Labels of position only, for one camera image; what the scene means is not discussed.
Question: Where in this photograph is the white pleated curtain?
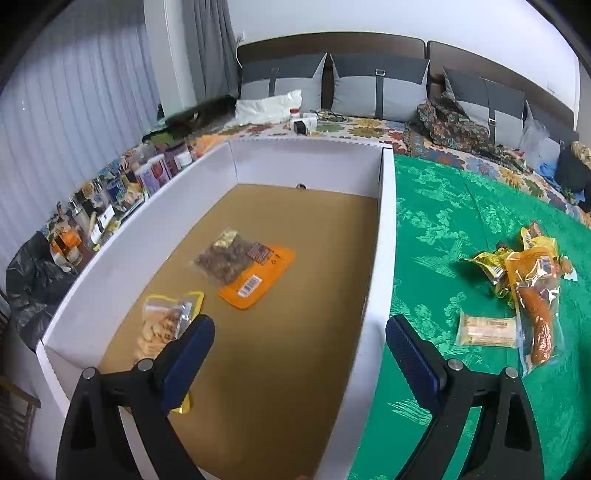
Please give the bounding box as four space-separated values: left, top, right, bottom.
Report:
0 0 162 296

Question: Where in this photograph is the orange bottle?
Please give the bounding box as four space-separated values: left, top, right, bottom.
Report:
51 228 81 259

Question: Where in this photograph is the floral bedsheet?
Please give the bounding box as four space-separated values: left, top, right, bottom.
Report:
185 111 591 222

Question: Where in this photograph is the white plastic bag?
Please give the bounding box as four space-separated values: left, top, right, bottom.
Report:
235 90 303 125

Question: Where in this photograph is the wooden chair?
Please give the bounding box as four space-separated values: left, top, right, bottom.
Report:
0 291 42 462

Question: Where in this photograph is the orange nut snack packet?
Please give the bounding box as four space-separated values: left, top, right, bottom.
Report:
191 228 296 310

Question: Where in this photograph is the small white sausage packet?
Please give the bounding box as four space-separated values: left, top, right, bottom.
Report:
556 256 579 282

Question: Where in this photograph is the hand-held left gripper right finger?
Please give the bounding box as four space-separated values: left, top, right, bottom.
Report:
385 315 546 480

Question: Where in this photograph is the yellow packet brown print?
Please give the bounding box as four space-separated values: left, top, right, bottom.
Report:
519 222 560 259

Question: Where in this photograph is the clutter of bottles and boxes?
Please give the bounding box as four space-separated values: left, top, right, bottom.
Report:
46 141 204 268

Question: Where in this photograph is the grey strapped pillow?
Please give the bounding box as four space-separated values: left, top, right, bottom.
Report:
240 52 328 112
442 67 527 146
331 53 431 121

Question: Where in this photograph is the yellow cracker snack packet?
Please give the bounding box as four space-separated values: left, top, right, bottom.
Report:
133 291 206 416

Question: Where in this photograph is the dark brown headboard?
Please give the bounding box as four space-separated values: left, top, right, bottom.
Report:
236 31 578 134

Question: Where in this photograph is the pale wafer bar packet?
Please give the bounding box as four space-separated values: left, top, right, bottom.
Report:
455 311 518 348

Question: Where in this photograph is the clear plastic bag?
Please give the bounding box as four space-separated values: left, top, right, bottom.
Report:
519 102 561 160

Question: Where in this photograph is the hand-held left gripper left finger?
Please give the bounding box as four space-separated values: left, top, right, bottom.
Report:
56 315 216 480

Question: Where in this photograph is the green patterned blanket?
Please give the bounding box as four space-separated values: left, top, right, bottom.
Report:
346 154 591 480

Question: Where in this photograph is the grey curtain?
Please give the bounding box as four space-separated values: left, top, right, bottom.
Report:
182 0 238 104

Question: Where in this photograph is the dark furry cloth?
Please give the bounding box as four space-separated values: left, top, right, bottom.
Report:
164 95 238 134

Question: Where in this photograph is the clear orange sausage packet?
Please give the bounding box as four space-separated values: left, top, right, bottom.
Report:
503 247 566 374

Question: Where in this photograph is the white cardboard box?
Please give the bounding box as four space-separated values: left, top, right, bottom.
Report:
36 137 398 480

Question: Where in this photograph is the purple printed carton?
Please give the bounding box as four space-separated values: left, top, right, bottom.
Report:
139 154 171 192

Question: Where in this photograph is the dark floral cloth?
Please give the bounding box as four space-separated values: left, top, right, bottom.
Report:
416 92 527 171

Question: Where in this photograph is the black garbage bag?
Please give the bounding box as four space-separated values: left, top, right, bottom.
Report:
6 231 79 352

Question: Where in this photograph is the yellow foil packet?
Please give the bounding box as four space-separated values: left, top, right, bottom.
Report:
462 247 513 301

